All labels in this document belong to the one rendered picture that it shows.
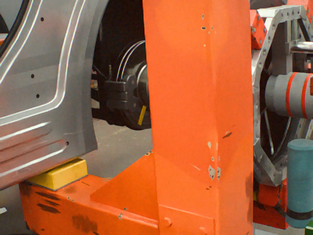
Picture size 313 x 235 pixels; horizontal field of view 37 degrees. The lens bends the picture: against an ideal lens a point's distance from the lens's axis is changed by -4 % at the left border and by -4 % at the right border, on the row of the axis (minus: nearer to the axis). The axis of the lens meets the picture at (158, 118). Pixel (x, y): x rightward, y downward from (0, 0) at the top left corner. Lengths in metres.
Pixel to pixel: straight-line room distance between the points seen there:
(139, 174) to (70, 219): 0.29
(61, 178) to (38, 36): 0.39
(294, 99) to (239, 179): 0.49
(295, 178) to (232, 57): 0.58
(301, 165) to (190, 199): 0.49
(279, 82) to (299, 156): 0.24
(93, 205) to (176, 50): 0.49
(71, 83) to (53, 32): 0.15
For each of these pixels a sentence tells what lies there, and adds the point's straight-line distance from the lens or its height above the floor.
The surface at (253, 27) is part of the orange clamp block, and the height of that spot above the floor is 1.08.
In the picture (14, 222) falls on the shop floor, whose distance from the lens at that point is 2.78.
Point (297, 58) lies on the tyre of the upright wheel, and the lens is 1.80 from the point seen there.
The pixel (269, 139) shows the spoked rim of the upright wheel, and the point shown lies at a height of 0.67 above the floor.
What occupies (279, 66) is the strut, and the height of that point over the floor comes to 0.94.
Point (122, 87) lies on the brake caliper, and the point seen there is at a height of 0.88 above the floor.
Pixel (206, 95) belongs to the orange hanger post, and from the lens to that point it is 0.91.
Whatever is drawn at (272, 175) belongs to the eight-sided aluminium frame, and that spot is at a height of 0.63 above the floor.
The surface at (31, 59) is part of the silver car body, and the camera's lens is 1.27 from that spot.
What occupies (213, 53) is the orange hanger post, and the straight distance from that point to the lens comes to 0.89.
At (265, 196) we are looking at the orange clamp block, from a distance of 1.58.
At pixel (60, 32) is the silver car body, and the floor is 1.10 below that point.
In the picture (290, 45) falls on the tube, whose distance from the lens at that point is 1.47.
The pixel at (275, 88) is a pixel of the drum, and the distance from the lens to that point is 1.49.
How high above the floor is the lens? 1.20
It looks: 15 degrees down
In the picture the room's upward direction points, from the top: 4 degrees counter-clockwise
